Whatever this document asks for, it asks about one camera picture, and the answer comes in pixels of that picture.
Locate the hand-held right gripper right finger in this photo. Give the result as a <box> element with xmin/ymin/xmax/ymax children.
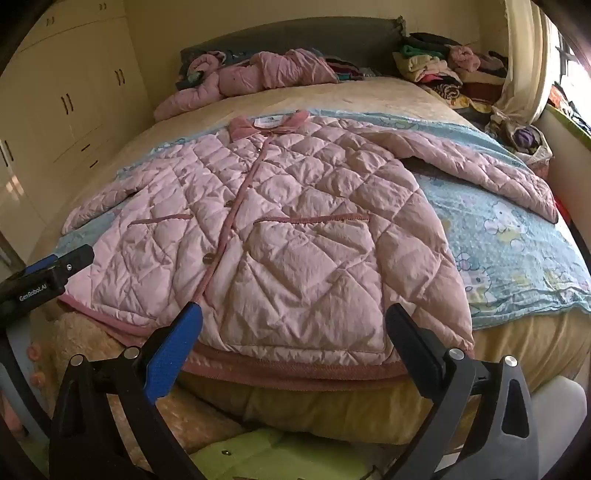
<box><xmin>385</xmin><ymin>303</ymin><xmax>541</xmax><ymax>480</ymax></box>

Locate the cream wardrobe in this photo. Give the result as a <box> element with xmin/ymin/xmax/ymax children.
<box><xmin>0</xmin><ymin>0</ymin><xmax>155</xmax><ymax>241</ymax></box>

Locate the blue cartoon printed blanket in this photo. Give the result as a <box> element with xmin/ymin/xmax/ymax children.
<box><xmin>55</xmin><ymin>108</ymin><xmax>591</xmax><ymax>330</ymax></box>

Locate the grey padded headboard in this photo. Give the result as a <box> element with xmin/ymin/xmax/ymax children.
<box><xmin>179</xmin><ymin>17</ymin><xmax>409</xmax><ymax>77</ymax></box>

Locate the window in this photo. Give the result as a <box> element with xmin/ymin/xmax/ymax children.
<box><xmin>547</xmin><ymin>18</ymin><xmax>591</xmax><ymax>93</ymax></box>

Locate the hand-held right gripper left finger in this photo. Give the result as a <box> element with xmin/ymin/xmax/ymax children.
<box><xmin>48</xmin><ymin>302</ymin><xmax>208</xmax><ymax>480</ymax></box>

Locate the pile of folded clothes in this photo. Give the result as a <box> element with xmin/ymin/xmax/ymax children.
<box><xmin>392</xmin><ymin>32</ymin><xmax>509</xmax><ymax>116</ymax></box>

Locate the cream curtain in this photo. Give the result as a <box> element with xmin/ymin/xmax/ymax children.
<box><xmin>489</xmin><ymin>0</ymin><xmax>561</xmax><ymax>125</ymax></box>

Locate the pink quilted jacket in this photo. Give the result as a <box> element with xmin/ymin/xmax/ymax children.
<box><xmin>60</xmin><ymin>109</ymin><xmax>559</xmax><ymax>386</ymax></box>

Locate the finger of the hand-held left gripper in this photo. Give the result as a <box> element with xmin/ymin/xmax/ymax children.
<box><xmin>25</xmin><ymin>244</ymin><xmax>94</xmax><ymax>289</ymax></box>

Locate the cream fluffy rug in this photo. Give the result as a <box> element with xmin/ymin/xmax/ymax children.
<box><xmin>46</xmin><ymin>311</ymin><xmax>245</xmax><ymax>462</ymax></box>

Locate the striped colourful cloth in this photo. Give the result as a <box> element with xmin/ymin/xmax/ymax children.
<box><xmin>323</xmin><ymin>55</ymin><xmax>380</xmax><ymax>82</ymax></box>

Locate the pink puffy coat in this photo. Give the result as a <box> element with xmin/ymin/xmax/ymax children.
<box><xmin>154</xmin><ymin>50</ymin><xmax>340</xmax><ymax>123</ymax></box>

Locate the green cloth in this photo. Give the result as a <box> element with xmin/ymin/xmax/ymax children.
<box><xmin>189</xmin><ymin>427</ymin><xmax>384</xmax><ymax>480</ymax></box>

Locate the colourful windowsill clutter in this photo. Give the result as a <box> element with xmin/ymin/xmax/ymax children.
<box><xmin>547</xmin><ymin>85</ymin><xmax>591</xmax><ymax>137</ymax></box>

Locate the white smooth object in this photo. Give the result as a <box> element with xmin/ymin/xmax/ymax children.
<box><xmin>526</xmin><ymin>375</ymin><xmax>589</xmax><ymax>480</ymax></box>

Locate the dark patterned pillow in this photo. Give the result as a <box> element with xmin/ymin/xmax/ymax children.
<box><xmin>175</xmin><ymin>46</ymin><xmax>259</xmax><ymax>90</ymax></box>

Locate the bed with beige sheet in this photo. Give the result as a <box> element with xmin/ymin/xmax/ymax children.
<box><xmin>44</xmin><ymin>76</ymin><xmax>591</xmax><ymax>446</ymax></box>

